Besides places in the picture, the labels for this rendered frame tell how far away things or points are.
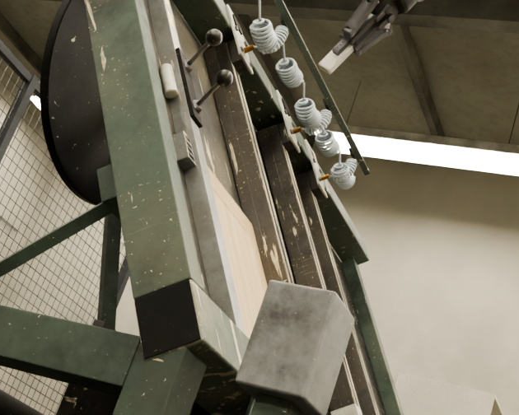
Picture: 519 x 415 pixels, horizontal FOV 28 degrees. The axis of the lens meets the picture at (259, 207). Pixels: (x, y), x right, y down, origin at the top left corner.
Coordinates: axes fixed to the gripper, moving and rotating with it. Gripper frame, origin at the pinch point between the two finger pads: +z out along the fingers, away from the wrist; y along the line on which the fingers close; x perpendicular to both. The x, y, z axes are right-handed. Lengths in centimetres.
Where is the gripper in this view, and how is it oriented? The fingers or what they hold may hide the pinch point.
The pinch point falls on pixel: (335, 57)
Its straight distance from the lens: 205.1
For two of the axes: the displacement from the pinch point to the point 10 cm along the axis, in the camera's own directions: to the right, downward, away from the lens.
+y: -3.0, -4.7, -8.3
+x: 6.6, 5.3, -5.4
